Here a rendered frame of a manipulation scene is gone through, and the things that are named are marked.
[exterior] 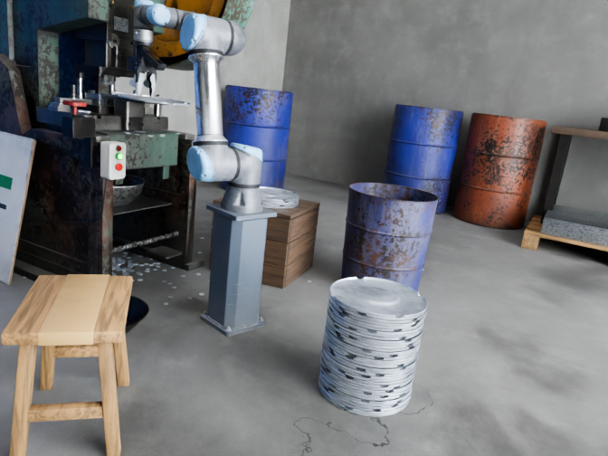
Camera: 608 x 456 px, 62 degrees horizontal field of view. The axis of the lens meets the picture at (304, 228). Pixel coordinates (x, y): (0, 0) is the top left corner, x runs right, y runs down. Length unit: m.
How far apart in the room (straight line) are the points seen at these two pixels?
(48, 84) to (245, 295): 1.23
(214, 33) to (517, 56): 3.53
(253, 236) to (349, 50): 3.76
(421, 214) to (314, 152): 3.32
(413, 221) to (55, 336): 1.54
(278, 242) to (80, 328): 1.25
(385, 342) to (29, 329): 0.87
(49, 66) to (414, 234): 1.71
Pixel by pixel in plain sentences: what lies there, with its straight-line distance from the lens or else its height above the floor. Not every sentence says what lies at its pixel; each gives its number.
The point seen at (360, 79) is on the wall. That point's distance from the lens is 5.27.
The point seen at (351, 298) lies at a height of 0.31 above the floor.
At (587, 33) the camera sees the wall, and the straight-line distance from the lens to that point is 4.90.
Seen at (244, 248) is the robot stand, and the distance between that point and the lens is 1.79.
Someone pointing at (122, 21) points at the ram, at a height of 1.08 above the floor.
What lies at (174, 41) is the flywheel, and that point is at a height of 1.05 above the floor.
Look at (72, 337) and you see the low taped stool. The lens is 1.21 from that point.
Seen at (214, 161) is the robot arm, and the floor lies 0.63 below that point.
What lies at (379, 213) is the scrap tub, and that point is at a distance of 2.23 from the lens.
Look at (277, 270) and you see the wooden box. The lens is 2.32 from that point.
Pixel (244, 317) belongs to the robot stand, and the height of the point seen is 0.05.
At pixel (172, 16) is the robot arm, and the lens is 2.14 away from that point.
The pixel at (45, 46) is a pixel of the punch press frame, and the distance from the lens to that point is 2.43.
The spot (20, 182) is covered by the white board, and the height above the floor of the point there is 0.41.
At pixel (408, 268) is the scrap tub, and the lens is 2.34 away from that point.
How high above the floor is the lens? 0.87
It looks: 15 degrees down
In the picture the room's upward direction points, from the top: 6 degrees clockwise
